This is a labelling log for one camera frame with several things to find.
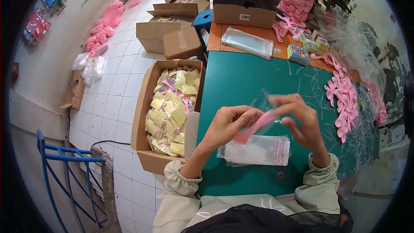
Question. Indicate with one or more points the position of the blue printed flat box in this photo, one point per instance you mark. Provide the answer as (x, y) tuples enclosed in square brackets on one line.
[(298, 54)]

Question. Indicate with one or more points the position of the pile of yellow spoon packets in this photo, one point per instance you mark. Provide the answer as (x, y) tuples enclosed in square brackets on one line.
[(171, 113)]

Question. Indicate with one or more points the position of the person's left fingers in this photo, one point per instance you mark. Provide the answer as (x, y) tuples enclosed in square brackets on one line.
[(237, 132)]

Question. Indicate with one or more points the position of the person's right hand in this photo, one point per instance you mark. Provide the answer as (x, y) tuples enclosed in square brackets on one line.
[(305, 123)]

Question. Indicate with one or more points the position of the brown woven stool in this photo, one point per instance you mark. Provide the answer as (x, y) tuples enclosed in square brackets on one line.
[(182, 42)]

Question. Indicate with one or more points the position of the pile of white clear bags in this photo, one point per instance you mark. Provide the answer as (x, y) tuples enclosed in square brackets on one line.
[(90, 68)]

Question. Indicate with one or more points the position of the hanging red packets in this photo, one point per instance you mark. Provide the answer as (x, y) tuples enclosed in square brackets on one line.
[(37, 27)]

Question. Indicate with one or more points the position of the small clear plastic bag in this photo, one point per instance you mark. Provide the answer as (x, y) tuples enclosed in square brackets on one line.
[(263, 102)]

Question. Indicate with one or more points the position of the person's left thumb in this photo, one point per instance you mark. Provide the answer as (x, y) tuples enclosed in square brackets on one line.
[(250, 114)]

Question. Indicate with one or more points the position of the stack of red-striped clear bags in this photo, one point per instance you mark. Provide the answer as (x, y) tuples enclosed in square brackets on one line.
[(258, 151)]

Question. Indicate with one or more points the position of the person's right fingers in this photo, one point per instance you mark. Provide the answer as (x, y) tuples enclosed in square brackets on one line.
[(289, 103)]

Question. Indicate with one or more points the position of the labelled open cardboard box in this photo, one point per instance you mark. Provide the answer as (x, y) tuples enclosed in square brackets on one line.
[(245, 9)]

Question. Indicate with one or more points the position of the person's left hand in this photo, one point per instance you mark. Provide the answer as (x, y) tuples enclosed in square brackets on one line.
[(223, 126)]

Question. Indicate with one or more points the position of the person's body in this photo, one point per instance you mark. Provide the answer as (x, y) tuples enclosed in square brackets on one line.
[(207, 212)]

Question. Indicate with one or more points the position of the crumpled clear plastic film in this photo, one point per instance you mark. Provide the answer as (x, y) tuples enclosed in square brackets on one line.
[(359, 51)]

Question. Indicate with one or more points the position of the pink plastic spoon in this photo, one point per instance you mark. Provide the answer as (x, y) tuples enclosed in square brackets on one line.
[(262, 122)]

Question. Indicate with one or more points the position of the cardboard box with packets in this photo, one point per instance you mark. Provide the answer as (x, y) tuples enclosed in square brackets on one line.
[(153, 35), (176, 9)]

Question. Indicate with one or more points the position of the row of loose pink spoons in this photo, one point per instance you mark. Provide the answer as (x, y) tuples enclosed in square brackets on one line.
[(346, 100)]

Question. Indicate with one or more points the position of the flattened cardboard box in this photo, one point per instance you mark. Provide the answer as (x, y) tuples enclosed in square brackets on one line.
[(76, 92)]

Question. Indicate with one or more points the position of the pile of pink filled bags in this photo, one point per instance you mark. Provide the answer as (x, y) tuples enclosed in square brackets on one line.
[(106, 22)]

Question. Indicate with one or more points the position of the yellow printed small box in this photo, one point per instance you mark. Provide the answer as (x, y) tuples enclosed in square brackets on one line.
[(312, 48), (306, 38), (322, 43)]

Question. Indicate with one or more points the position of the wrapped pack of clear bags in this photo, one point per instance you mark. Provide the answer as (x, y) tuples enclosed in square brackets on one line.
[(247, 42)]

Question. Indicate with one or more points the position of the blue metal railing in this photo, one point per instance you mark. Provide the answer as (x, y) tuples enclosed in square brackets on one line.
[(66, 158)]

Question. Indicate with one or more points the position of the cardboard box with open flaps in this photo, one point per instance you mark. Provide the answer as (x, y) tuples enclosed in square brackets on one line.
[(142, 116)]

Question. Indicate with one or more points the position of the pink spoons under plastic film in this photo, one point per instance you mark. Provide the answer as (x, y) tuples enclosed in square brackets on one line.
[(380, 106)]

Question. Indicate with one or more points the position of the small pink filled bag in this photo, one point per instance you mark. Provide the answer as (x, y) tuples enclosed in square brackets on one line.
[(135, 3)]

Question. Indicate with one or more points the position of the heap of scattered pink spoons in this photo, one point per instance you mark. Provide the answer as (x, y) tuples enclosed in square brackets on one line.
[(286, 27)]

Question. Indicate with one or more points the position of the blue plastic stool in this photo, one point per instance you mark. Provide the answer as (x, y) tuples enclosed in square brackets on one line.
[(203, 17)]

